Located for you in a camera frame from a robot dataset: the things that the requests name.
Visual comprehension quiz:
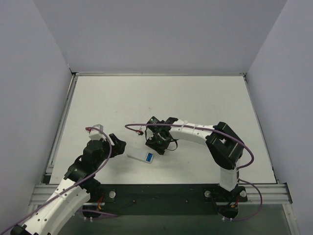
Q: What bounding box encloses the aluminium table edge rail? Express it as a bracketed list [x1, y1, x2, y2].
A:
[45, 73, 77, 175]

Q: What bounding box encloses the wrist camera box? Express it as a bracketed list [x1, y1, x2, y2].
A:
[135, 128, 144, 136]
[85, 124, 104, 141]

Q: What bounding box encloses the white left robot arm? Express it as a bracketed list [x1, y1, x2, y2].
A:
[10, 134, 126, 235]

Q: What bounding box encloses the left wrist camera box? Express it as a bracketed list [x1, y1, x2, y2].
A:
[85, 124, 104, 141]

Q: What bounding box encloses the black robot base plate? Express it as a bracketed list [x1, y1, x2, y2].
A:
[78, 182, 247, 218]

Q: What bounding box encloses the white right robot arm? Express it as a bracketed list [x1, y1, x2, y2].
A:
[145, 117, 243, 191]

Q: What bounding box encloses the small grey remote control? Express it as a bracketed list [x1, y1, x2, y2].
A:
[126, 147, 154, 164]

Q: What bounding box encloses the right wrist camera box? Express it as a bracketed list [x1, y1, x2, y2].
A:
[135, 128, 144, 136]

